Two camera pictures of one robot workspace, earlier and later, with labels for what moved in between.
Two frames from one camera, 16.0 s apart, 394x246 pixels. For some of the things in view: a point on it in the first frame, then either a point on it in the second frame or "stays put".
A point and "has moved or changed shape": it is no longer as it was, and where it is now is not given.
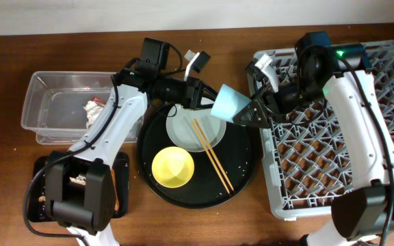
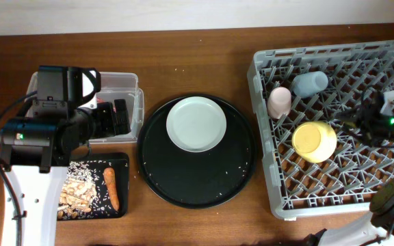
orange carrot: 117,202 stays put
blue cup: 229,103 has moved or changed shape
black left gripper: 200,87 to 105,108
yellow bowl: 173,167 to 314,141
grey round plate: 182,131 stays put
